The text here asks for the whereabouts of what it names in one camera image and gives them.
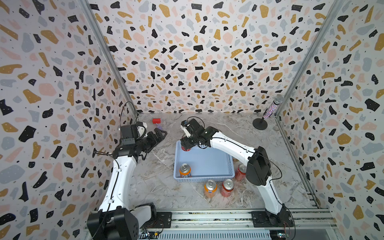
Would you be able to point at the red soda can front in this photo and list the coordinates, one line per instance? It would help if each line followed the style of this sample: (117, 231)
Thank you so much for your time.
(227, 188)

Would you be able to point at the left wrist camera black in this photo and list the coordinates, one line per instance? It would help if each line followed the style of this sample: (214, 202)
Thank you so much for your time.
(129, 135)

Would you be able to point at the aluminium corner post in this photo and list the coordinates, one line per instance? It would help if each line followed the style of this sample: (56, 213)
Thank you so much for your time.
(86, 9)
(332, 14)

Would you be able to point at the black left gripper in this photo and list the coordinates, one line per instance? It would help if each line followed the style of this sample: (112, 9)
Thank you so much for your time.
(154, 141)

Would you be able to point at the red soda can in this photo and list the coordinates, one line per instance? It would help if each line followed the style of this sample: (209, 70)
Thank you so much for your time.
(227, 188)
(240, 173)

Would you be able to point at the black microphone stand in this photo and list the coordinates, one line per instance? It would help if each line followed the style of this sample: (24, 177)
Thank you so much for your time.
(260, 124)

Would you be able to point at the glittery purple microphone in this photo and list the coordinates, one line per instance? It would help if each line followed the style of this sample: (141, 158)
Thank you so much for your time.
(273, 106)

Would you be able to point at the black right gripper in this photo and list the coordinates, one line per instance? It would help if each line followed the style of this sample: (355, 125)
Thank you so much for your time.
(183, 142)

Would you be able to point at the aluminium corner post right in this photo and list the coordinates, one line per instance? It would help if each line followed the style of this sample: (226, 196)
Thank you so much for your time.
(332, 14)

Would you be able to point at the light blue plastic basket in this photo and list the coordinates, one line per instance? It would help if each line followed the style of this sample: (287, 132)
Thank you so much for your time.
(206, 164)

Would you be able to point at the red cola can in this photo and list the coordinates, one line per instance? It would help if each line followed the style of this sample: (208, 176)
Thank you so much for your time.
(185, 149)

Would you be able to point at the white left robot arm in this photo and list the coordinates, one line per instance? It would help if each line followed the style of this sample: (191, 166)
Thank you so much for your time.
(114, 220)

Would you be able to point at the orange soda can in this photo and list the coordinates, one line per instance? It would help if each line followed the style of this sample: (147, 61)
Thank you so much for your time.
(210, 188)
(185, 171)

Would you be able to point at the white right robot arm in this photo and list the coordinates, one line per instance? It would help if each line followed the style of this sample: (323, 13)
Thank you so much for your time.
(258, 165)

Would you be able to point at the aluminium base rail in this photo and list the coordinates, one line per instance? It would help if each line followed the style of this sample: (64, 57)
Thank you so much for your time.
(240, 224)

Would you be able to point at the aluminium corner post left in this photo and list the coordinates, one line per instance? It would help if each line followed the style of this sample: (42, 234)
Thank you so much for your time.
(86, 9)

